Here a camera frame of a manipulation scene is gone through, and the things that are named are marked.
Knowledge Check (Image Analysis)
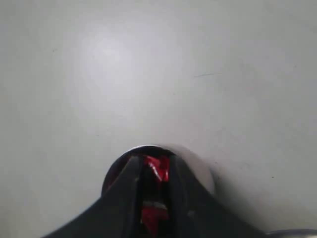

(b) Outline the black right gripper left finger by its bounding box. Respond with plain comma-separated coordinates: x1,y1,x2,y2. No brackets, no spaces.
46,156,143,238

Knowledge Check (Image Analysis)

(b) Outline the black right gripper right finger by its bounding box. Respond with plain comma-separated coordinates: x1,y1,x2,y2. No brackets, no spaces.
164,155,266,238

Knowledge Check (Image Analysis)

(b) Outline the red candy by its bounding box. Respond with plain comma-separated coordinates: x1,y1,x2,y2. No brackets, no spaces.
144,155,170,182
141,201,170,238

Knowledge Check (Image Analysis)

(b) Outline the stainless steel cup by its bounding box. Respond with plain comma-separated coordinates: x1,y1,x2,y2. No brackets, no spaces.
101,144,216,195

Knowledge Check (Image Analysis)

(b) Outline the stainless steel bowl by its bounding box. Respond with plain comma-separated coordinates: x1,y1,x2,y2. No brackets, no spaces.
266,229,317,238

